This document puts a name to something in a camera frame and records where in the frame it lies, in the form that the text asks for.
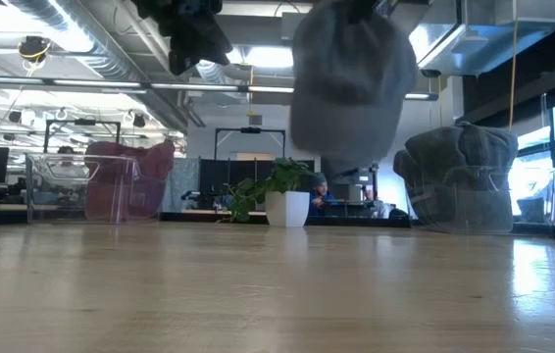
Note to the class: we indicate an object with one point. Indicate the black equipment rack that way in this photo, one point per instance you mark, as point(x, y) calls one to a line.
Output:
point(356, 174)

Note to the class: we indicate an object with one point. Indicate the dark office partition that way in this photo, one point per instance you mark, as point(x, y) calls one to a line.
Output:
point(218, 181)

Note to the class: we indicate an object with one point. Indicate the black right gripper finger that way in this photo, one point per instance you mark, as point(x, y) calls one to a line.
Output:
point(362, 11)

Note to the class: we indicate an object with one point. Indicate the round silver air duct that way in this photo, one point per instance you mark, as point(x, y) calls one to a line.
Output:
point(111, 54)

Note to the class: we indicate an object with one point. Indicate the grey cap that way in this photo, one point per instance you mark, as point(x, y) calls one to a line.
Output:
point(461, 144)
point(351, 88)
point(400, 164)
point(459, 211)

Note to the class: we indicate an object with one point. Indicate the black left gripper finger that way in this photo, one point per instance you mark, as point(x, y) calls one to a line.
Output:
point(182, 56)
point(211, 46)

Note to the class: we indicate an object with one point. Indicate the green potted plant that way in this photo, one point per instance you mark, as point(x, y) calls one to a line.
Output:
point(287, 208)

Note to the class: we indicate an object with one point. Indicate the black station frame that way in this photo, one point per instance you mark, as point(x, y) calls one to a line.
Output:
point(84, 122)
point(250, 130)

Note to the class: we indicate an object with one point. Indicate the person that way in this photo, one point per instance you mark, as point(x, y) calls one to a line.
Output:
point(320, 193)
point(66, 152)

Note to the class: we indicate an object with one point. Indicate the long ceiling light bar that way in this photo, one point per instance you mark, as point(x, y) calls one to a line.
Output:
point(96, 83)

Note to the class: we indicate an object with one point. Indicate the grey office partition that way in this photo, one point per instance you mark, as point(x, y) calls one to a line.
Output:
point(182, 184)

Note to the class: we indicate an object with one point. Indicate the rectangular silver air duct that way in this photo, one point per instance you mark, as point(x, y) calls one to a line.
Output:
point(483, 44)

